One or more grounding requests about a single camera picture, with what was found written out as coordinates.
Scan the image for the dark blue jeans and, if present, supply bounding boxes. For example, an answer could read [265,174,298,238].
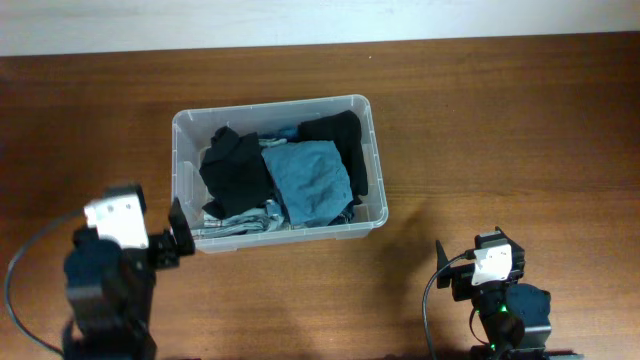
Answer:
[259,124,357,226]

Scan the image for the clear plastic storage bin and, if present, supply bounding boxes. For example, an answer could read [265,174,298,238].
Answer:
[171,94,389,254]

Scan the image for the light blue jeans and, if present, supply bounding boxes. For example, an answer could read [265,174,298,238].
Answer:
[189,137,296,239]

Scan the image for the black garment with red trim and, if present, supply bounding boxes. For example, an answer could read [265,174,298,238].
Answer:
[298,110,369,197]

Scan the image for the blue grey garment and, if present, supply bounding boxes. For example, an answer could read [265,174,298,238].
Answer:
[260,140,355,229]

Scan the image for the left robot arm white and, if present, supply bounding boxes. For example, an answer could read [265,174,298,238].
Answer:
[62,185,195,360]

